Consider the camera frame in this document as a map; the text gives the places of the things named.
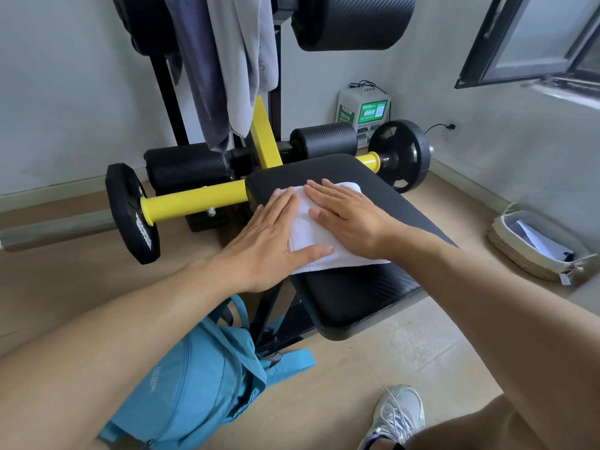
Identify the person's left hand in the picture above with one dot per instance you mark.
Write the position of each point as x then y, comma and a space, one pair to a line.
260, 253

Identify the person's right hand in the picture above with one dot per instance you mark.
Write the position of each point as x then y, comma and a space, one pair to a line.
358, 224

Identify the person's right middle finger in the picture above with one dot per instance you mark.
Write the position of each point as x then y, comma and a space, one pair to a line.
328, 192

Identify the person's left little finger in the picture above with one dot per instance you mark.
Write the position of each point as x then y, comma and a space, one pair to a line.
240, 238

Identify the person's right little finger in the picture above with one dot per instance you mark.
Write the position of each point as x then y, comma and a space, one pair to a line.
363, 201

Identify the person's left thumb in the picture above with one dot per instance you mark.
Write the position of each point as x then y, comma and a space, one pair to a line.
310, 255

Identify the person's right thumb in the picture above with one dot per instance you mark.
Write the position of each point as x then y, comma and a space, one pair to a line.
319, 219

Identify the person's left middle finger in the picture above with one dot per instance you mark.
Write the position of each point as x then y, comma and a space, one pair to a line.
270, 213

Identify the white towel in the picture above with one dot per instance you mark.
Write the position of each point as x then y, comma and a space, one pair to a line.
307, 236

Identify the person's left forearm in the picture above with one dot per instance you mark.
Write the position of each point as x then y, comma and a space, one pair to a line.
108, 351

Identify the person's right forearm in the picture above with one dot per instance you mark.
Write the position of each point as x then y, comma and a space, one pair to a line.
506, 323

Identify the yellow weight sleeve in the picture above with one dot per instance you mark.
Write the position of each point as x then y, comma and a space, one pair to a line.
192, 201
369, 161

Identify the black weight plate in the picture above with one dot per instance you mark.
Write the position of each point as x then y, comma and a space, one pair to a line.
402, 152
133, 215

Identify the black padded bench seat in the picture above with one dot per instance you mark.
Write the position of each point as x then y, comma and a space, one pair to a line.
365, 295

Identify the yellow upright bar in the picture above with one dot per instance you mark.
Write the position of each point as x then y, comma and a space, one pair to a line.
265, 140

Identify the white charging station box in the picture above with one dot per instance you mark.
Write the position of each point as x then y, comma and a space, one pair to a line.
363, 112

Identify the blue backpack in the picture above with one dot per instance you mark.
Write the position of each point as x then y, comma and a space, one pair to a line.
201, 379

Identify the light grey hanging garment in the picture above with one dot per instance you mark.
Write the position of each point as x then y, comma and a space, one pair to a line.
243, 56

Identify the dark grey hanging garment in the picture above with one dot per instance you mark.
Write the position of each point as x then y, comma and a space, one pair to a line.
199, 70

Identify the woven storage basket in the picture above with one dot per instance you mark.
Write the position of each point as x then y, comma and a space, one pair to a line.
515, 257

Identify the large black foam roller pad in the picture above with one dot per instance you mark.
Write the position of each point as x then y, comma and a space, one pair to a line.
356, 21

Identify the white grey sneaker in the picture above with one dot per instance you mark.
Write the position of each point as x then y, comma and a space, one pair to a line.
398, 414

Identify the silver barbell bar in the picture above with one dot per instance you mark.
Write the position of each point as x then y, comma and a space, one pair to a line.
56, 229

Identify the white paper sheet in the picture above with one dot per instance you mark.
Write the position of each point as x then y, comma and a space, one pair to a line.
543, 243

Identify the black back pad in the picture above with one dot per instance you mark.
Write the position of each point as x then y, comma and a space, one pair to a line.
145, 23

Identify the dark framed window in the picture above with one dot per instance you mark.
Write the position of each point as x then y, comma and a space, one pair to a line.
529, 37

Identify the person's leg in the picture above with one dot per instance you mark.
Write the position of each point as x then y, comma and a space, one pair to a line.
478, 426

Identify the black machine frame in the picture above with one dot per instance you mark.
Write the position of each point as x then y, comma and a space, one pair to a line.
169, 105

